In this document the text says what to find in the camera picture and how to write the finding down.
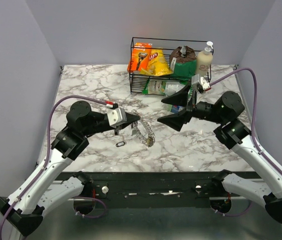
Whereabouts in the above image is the black key tag with key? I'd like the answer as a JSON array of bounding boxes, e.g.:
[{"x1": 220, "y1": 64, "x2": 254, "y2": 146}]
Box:
[{"x1": 115, "y1": 136, "x2": 127, "y2": 148}]

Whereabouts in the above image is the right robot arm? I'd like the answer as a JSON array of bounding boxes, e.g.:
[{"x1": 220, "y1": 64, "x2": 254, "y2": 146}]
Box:
[{"x1": 158, "y1": 86, "x2": 282, "y2": 224}]

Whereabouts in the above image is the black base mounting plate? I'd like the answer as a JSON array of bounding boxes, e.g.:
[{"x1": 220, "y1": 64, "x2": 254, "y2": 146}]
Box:
[{"x1": 63, "y1": 171, "x2": 241, "y2": 210}]

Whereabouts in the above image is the brown and green bag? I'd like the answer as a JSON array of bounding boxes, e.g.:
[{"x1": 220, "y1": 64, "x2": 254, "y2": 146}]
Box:
[{"x1": 169, "y1": 45, "x2": 196, "y2": 80}]

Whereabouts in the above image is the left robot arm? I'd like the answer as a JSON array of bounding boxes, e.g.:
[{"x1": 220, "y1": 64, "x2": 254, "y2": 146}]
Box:
[{"x1": 0, "y1": 95, "x2": 140, "y2": 239}]

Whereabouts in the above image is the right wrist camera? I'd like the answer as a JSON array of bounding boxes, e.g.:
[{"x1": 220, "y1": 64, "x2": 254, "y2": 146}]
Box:
[{"x1": 191, "y1": 74, "x2": 211, "y2": 94}]

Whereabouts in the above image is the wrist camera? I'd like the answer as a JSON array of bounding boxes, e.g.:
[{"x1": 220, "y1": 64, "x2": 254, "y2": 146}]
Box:
[
  {"x1": 107, "y1": 107, "x2": 127, "y2": 128},
  {"x1": 191, "y1": 74, "x2": 211, "y2": 94}
]

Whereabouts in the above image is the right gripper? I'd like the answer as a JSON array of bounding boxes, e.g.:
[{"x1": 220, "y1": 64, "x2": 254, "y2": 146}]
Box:
[{"x1": 157, "y1": 81, "x2": 225, "y2": 131}]

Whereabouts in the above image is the green white snack bag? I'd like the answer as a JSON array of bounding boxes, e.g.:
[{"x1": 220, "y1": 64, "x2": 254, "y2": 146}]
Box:
[{"x1": 142, "y1": 80, "x2": 187, "y2": 96}]

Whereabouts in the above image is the blue green sponge pack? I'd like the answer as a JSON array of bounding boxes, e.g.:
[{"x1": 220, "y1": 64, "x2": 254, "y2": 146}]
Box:
[{"x1": 167, "y1": 104, "x2": 184, "y2": 114}]

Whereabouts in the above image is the orange razor box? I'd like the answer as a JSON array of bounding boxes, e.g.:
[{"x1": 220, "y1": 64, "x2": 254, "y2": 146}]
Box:
[{"x1": 127, "y1": 42, "x2": 152, "y2": 73}]

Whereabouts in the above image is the cream lotion pump bottle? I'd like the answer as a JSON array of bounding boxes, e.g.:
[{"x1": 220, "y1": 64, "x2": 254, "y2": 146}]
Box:
[{"x1": 195, "y1": 41, "x2": 213, "y2": 77}]

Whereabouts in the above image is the yellow chips bag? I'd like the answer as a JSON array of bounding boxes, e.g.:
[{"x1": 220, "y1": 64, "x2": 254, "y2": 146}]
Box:
[{"x1": 139, "y1": 48, "x2": 173, "y2": 77}]

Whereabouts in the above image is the black wire rack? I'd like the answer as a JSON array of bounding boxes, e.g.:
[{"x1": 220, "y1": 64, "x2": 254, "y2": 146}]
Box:
[{"x1": 129, "y1": 36, "x2": 206, "y2": 94}]

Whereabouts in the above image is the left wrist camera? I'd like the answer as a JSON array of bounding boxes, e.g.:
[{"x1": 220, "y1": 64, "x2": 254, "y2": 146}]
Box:
[{"x1": 107, "y1": 107, "x2": 127, "y2": 128}]

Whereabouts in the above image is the aluminium rail frame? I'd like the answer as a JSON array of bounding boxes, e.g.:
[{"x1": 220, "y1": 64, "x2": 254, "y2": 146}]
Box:
[{"x1": 8, "y1": 65, "x2": 282, "y2": 240}]

